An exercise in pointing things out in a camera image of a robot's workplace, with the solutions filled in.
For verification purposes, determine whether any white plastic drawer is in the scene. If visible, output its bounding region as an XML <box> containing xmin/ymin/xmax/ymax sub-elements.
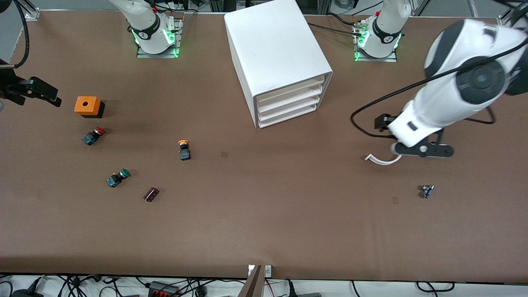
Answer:
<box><xmin>257</xmin><ymin>85</ymin><xmax>325</xmax><ymax>112</ymax></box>
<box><xmin>256</xmin><ymin>76</ymin><xmax>325</xmax><ymax>104</ymax></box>
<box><xmin>258</xmin><ymin>103</ymin><xmax>319</xmax><ymax>128</ymax></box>
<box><xmin>257</xmin><ymin>94</ymin><xmax>323</xmax><ymax>120</ymax></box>

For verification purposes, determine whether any red mushroom push button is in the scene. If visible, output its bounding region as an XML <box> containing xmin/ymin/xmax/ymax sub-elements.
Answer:
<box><xmin>82</xmin><ymin>127</ymin><xmax>106</xmax><ymax>146</ymax></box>

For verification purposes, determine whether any green mushroom push button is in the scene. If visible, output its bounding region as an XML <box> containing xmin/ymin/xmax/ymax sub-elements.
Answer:
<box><xmin>106</xmin><ymin>168</ymin><xmax>131</xmax><ymax>188</ymax></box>

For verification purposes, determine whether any white plastic drawer cabinet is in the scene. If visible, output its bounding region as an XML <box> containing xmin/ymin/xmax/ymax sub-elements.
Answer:
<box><xmin>224</xmin><ymin>0</ymin><xmax>334</xmax><ymax>129</ymax></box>

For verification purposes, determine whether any white curved plastic clip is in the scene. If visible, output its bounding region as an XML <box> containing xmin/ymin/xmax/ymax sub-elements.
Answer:
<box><xmin>365</xmin><ymin>153</ymin><xmax>403</xmax><ymax>166</ymax></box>

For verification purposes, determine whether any orange box with hole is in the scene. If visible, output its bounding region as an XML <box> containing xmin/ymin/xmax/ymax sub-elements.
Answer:
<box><xmin>74</xmin><ymin>96</ymin><xmax>105</xmax><ymax>119</ymax></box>

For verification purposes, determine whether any black adapter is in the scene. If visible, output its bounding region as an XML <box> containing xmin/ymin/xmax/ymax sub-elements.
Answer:
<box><xmin>288</xmin><ymin>280</ymin><xmax>322</xmax><ymax>297</ymax></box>

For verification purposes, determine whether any black plug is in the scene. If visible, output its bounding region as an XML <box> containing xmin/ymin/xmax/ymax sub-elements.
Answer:
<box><xmin>12</xmin><ymin>285</ymin><xmax>44</xmax><ymax>297</ymax></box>

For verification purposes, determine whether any black red power strip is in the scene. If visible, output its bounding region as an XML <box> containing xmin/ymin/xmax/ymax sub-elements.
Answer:
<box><xmin>148</xmin><ymin>280</ymin><xmax>180</xmax><ymax>297</ymax></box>

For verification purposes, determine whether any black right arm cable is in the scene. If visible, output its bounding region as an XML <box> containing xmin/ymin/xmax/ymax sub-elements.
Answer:
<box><xmin>12</xmin><ymin>0</ymin><xmax>30</xmax><ymax>68</ymax></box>

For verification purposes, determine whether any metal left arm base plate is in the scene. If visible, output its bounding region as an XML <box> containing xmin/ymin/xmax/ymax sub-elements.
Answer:
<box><xmin>353</xmin><ymin>19</ymin><xmax>399</xmax><ymax>63</ymax></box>

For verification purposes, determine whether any aluminium frame profile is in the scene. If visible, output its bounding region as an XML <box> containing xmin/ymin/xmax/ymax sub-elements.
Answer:
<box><xmin>497</xmin><ymin>0</ymin><xmax>528</xmax><ymax>28</ymax></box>
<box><xmin>16</xmin><ymin>0</ymin><xmax>40</xmax><ymax>20</ymax></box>

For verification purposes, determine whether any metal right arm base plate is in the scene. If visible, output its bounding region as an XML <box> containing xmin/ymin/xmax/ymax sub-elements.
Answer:
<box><xmin>136</xmin><ymin>16</ymin><xmax>184</xmax><ymax>59</ymax></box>

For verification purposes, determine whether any wooden post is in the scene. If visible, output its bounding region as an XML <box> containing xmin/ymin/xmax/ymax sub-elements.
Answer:
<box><xmin>238</xmin><ymin>265</ymin><xmax>264</xmax><ymax>297</ymax></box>

